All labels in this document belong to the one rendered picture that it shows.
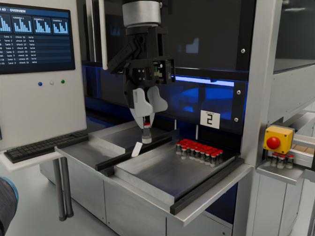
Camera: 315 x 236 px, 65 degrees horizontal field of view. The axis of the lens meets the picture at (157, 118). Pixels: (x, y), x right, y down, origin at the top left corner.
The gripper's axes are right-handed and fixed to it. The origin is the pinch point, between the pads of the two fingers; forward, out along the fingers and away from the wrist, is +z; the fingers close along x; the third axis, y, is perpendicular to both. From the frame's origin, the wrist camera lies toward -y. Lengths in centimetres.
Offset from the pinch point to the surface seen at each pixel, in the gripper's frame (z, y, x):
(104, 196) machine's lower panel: 76, -91, 45
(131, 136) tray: 22, -46, 36
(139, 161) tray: 22.9, -22.7, 18.5
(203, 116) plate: 10.4, -11.4, 44.5
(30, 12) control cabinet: -38, -88, 17
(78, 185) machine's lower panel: 78, -124, 46
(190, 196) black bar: 23.6, 4.4, 10.9
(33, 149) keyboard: 25, -79, 3
